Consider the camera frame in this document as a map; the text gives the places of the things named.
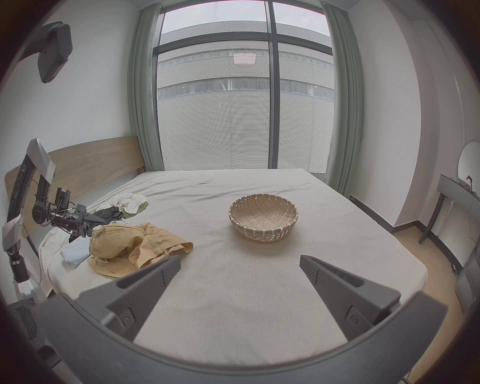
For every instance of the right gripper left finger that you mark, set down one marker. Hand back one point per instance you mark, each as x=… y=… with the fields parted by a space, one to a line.
x=146 y=292

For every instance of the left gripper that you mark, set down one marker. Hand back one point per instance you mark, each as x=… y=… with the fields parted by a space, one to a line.
x=69 y=221

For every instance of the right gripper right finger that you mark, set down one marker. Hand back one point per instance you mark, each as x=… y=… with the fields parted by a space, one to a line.
x=337 y=296

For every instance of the tan shorts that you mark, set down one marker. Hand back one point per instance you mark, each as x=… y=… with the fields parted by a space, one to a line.
x=123 y=243

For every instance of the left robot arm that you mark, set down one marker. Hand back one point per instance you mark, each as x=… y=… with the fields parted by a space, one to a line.
x=41 y=191

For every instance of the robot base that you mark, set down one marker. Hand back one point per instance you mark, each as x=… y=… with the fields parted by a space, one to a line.
x=26 y=322

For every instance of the black garment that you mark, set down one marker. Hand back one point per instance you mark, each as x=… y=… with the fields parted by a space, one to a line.
x=108 y=213

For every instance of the pale blue garment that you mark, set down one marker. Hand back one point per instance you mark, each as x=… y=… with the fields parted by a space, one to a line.
x=75 y=253

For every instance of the white garment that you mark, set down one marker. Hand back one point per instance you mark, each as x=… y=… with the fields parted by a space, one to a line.
x=129 y=200

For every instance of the green garment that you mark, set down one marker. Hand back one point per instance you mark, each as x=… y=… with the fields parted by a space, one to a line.
x=140 y=208

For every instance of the bed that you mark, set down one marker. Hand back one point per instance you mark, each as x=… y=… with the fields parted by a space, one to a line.
x=232 y=300

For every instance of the round woven basket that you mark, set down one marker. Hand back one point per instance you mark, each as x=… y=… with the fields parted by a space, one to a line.
x=262 y=225

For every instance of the grey-green curtain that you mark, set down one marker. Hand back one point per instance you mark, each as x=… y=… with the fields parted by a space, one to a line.
x=144 y=93
x=347 y=112

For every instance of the window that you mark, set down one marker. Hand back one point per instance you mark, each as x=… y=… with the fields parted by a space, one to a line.
x=217 y=131

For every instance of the grey console table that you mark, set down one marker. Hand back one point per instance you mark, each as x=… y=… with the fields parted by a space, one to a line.
x=455 y=191

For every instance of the round mirror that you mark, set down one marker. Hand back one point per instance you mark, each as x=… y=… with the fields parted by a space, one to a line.
x=470 y=161

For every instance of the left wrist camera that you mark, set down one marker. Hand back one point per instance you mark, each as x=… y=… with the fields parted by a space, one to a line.
x=63 y=198

